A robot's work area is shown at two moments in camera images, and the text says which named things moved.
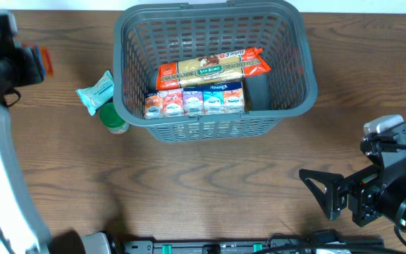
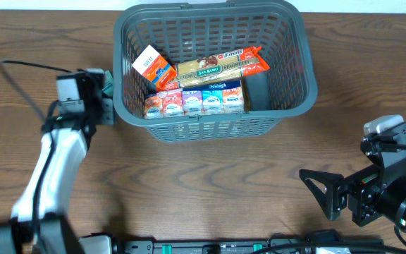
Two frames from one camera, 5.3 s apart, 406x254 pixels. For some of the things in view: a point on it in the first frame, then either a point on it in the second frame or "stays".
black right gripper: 341,195 stays
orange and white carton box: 44,59 -> 151,65
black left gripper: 32,70 -> 110,105
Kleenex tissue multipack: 194,100 stays
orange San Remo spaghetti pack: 210,70 stays
